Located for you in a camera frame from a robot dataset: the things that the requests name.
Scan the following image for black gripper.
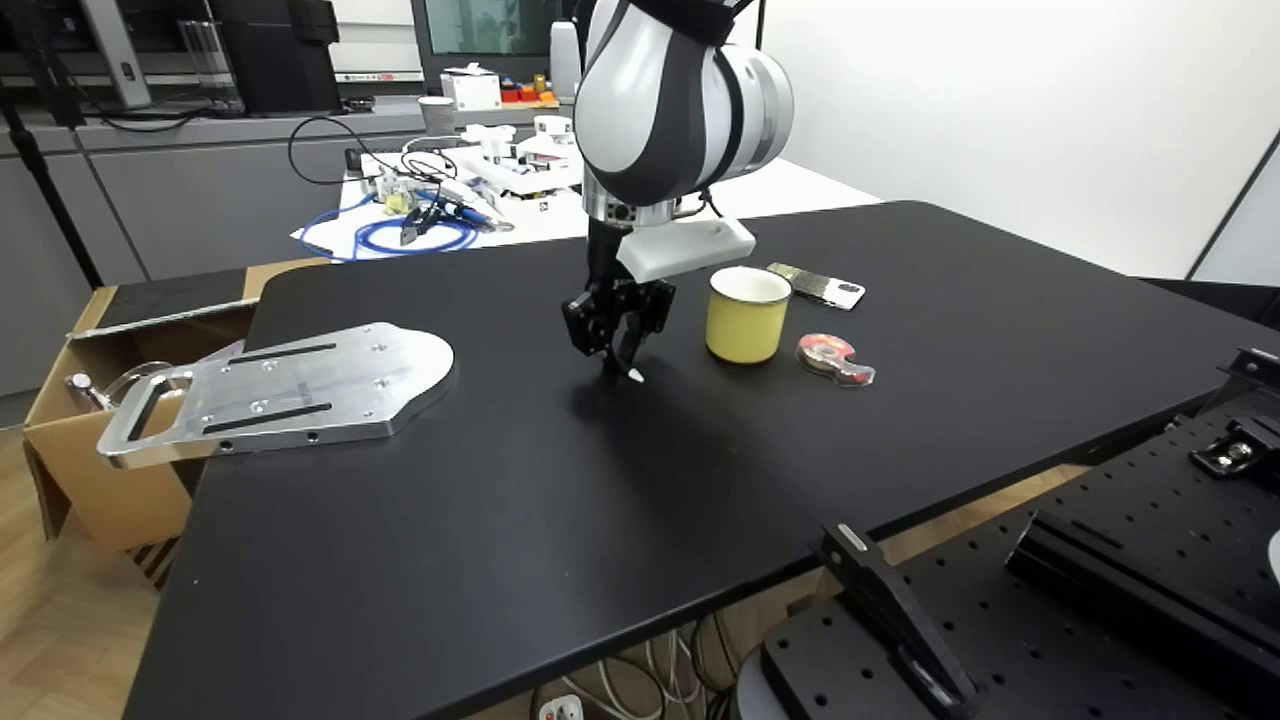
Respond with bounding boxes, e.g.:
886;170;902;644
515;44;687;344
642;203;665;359
559;217;676;386

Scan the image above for yellow mug white inside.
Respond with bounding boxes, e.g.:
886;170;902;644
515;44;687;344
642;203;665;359
701;264;797;368

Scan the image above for pink round object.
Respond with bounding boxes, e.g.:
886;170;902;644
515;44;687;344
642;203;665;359
797;327;879;393

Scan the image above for white electronics pile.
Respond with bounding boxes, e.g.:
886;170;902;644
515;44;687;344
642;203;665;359
442;115;593;202

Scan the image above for white work table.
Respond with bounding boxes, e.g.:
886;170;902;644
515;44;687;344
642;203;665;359
287;124;885;264

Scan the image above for small red items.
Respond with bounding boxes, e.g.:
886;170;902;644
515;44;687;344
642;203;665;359
499;76;559;111

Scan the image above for white bottle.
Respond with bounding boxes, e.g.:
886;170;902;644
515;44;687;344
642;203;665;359
548;16;589;107

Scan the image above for white plastic container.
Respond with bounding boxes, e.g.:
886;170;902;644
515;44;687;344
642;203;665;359
434;61;504;115

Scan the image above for silver metal plate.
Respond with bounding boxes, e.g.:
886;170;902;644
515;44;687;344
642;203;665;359
91;322;458;472

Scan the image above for computer monitor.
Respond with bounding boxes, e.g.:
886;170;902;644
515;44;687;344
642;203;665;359
409;0;585;88

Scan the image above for black flat board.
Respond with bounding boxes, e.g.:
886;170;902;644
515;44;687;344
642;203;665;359
97;264;251;332

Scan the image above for black computer case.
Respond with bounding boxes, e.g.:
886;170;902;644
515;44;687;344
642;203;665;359
211;0;345;115

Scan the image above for grey counter cabinet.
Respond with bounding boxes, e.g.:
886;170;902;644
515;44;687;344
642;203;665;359
0;104;442;405

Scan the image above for black perforated breadboard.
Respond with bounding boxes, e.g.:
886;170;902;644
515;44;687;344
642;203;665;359
736;506;1257;720

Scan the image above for brown cardboard box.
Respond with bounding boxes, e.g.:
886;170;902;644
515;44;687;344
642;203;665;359
18;256;336;556

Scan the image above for raised black breadboard platform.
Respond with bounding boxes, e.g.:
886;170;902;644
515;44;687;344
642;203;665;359
1003;344;1280;716

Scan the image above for silver monitor stand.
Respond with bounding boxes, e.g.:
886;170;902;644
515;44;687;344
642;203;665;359
72;0;156;111

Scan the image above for black tripod pole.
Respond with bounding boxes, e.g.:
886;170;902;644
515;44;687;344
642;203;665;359
0;96;107;293

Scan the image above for small black metal clamp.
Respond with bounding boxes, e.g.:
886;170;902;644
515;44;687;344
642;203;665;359
1188;413;1280;484

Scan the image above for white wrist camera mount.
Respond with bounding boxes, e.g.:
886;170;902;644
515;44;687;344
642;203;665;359
610;212;760;289

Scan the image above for blue coiled cable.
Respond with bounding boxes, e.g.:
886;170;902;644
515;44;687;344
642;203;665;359
347;212;484;262

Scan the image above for white cables under table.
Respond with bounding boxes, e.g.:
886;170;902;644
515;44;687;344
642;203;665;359
533;623;750;720

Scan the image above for black looped cable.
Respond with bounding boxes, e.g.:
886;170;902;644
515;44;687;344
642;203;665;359
282;111;373;191

